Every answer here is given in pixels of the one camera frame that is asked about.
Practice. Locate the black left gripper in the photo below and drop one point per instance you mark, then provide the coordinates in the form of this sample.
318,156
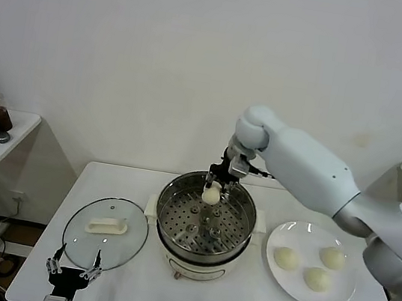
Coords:
66,280

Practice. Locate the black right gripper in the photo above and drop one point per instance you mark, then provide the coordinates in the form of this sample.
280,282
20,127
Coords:
224,173

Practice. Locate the white steamed baozi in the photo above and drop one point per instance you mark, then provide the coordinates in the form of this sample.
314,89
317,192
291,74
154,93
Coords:
332,258
315,278
211,196
285,259

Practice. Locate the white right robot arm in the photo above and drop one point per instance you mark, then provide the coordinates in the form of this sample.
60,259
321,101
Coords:
309,163

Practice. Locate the stainless steel steamer basket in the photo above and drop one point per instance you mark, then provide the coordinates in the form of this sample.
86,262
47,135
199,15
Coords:
203,238

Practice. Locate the cream electric cooking pot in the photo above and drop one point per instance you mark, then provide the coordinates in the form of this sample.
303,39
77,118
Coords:
194,268

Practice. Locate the white round plate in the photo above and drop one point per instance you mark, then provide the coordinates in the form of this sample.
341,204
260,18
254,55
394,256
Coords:
279,283

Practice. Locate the white side table with cup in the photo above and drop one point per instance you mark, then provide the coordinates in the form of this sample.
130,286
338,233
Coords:
18,131

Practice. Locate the grey round disc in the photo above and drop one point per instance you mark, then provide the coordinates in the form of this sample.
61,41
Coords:
1,136

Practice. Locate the white side table with label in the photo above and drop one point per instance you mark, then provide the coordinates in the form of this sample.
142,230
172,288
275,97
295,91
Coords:
388,186

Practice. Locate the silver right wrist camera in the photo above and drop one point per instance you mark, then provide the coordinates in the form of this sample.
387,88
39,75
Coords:
239,167

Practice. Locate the white wall socket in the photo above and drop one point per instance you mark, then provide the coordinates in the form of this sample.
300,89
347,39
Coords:
19,198

